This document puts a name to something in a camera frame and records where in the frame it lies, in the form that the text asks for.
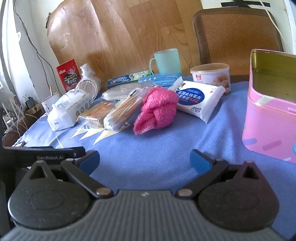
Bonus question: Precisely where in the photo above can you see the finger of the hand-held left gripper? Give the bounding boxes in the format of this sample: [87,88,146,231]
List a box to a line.
[55,146,85,158]

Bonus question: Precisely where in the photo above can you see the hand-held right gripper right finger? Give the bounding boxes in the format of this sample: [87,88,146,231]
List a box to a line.
[175,149,260,199]

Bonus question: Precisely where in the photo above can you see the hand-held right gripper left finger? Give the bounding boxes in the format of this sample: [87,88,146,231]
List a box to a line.
[28,150,114,199]

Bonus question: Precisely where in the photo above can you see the biscuit packet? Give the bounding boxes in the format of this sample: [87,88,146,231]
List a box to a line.
[77,101,115,128]

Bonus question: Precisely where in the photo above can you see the cotton swab bag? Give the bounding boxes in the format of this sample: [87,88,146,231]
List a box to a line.
[103,88,148,130]

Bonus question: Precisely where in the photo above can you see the white wet wipes pack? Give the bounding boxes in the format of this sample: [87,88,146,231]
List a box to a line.
[169,77,226,124]

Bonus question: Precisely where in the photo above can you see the pink knitted cloth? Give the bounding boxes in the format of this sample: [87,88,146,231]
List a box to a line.
[133,86,178,135]

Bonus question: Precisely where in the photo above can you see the pink tin box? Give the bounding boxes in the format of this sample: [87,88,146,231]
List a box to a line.
[242,49,296,164]

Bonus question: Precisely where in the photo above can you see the white tissue pack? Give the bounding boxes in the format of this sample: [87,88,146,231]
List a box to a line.
[47,88,93,131]

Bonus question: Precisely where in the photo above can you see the black power adapter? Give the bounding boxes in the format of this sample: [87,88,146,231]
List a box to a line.
[25,97,36,110]

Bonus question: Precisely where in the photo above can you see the blue tablecloth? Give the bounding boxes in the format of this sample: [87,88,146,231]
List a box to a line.
[11,75,296,240]

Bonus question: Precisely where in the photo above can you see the white enamel mug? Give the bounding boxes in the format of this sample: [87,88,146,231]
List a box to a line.
[41,91,62,115]

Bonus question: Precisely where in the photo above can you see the bagged paper cups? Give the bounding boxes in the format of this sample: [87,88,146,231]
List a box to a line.
[76,64,102,100]

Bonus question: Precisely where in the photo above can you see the clear plastic packet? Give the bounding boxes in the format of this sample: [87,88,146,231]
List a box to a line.
[101,84,144,100]

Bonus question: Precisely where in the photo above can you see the red snack box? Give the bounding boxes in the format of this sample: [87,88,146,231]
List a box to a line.
[56,59,82,92]

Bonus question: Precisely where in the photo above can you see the toothpaste box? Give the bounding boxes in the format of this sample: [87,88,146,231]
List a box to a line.
[107,70,152,89]

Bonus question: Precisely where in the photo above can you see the round white can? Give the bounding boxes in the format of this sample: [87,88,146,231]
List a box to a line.
[190,64,231,96]

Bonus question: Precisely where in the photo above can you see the blue plastic case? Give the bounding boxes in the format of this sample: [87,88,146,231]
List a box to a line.
[138,72,183,87]

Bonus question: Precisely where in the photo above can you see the mint green cup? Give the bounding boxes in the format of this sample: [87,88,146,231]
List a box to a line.
[149,48,182,75]

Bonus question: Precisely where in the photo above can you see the wooden rattan chair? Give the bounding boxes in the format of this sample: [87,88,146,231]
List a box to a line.
[192,9,284,82]

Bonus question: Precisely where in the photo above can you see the wood-pattern board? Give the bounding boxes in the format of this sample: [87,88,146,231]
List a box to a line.
[47,0,204,77]

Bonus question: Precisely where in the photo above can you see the white cable bundle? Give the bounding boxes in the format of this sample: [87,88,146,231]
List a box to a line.
[2,97,26,135]

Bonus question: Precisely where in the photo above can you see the black wall cable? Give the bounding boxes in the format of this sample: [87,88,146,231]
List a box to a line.
[13,0,63,95]

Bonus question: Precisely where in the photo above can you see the white hanging cable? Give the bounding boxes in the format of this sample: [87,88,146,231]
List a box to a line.
[259,0,292,54]

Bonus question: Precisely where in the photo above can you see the black wall tape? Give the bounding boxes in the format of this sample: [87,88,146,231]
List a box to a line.
[221,0,271,8]

